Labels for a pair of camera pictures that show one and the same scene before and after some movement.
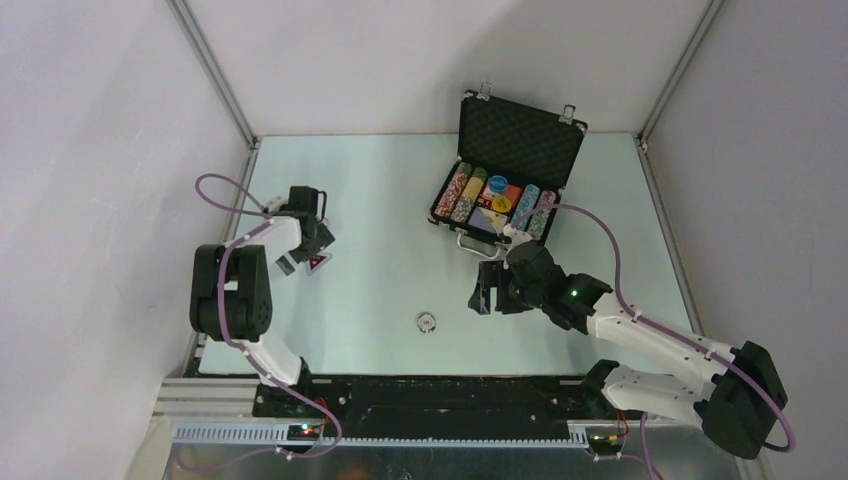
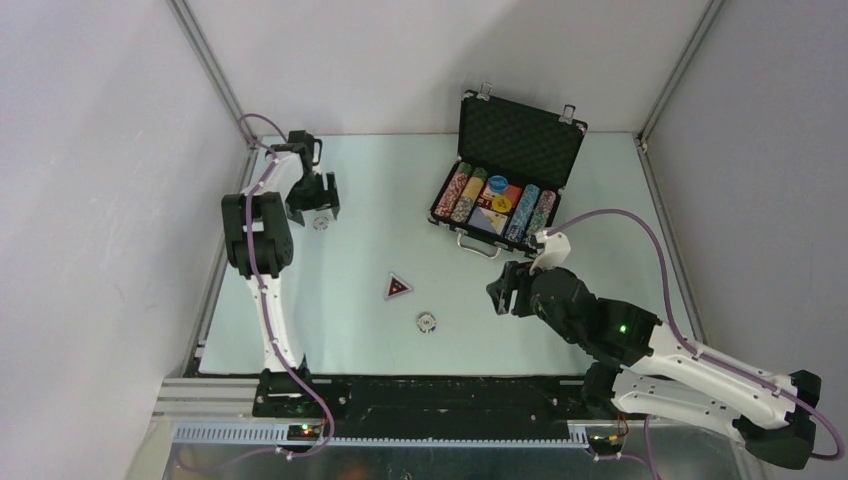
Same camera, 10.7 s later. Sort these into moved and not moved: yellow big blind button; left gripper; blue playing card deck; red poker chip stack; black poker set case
Moved: left gripper
Not moved: yellow big blind button; blue playing card deck; red poker chip stack; black poker set case
